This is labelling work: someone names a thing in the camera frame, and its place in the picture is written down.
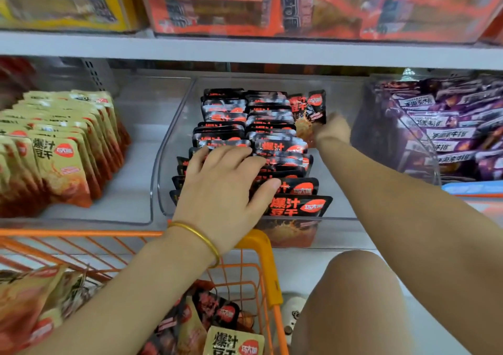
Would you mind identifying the person's right leg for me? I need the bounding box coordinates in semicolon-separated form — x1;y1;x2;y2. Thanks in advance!
291;250;418;355

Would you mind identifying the person's right white sandal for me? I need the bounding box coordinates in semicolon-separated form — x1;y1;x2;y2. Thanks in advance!
279;294;308;344

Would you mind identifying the orange shopping cart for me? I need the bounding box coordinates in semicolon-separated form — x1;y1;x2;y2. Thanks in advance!
0;227;290;355

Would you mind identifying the orange blue shelf price tag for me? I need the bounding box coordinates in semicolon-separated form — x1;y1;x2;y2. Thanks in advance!
442;180;503;210

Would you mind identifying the pile of red tan packets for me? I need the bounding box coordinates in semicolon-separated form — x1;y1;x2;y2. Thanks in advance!
0;56;36;108

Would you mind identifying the person's right hand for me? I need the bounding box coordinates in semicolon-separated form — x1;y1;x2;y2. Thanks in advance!
314;114;352;149

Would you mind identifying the gold bracelet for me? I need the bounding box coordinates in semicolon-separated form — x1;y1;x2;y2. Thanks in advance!
167;220;223;269

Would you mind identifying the pile of purple packets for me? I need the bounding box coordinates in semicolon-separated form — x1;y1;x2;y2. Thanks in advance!
376;76;503;183

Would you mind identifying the stack of orange trimmed packets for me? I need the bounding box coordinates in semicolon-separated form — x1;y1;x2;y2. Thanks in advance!
134;0;503;44

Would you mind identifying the black flame print snack packet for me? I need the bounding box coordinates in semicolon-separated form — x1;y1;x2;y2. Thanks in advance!
287;90;328;149

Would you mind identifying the stack of yellow trimmed packets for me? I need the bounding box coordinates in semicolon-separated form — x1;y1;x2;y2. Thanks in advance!
0;0;150;34

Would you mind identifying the person's right forearm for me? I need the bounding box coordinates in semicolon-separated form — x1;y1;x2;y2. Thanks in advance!
316;135;503;355

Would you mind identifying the person's left hand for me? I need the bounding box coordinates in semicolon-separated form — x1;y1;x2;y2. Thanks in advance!
171;145;282;256

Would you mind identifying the pile of black orange snacks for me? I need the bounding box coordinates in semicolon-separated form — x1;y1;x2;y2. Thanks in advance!
0;264;268;355

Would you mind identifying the person's left forearm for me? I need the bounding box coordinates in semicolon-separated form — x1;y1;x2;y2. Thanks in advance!
24;229;221;355

